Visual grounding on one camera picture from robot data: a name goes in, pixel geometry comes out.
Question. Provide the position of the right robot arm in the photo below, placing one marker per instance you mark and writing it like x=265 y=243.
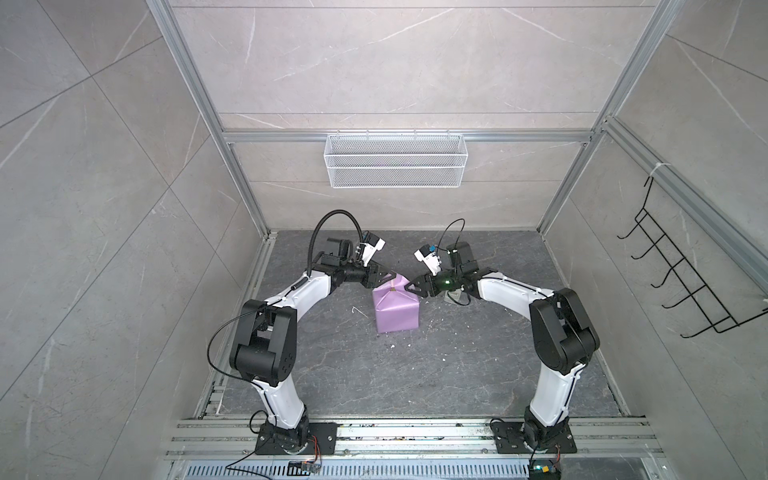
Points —
x=563 y=334

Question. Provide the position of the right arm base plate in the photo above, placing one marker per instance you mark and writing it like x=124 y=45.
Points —
x=527 y=437

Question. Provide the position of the white wire mesh basket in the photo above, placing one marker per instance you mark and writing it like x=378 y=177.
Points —
x=357 y=161

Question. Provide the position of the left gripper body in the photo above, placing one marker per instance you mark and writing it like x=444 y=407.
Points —
x=355 y=272

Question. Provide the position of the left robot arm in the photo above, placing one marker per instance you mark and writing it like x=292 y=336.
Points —
x=264 y=350

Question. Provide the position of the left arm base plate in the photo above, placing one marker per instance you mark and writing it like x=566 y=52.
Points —
x=302 y=440

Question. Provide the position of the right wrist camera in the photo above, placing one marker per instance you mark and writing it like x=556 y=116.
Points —
x=429 y=256

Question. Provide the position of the black wire hook rack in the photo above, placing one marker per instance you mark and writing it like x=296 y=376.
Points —
x=717 y=317

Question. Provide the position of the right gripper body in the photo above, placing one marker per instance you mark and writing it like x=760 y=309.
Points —
x=447 y=281

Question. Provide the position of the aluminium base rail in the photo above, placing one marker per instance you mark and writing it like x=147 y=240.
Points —
x=421 y=448

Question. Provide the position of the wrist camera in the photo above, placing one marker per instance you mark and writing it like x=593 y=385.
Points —
x=429 y=256
x=370 y=244

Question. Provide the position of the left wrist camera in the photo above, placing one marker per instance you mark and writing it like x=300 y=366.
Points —
x=370 y=244

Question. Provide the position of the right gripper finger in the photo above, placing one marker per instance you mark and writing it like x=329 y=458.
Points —
x=423 y=281
x=422 y=291

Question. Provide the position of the pink wrapping paper sheet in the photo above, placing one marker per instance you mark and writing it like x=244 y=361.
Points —
x=395 y=308

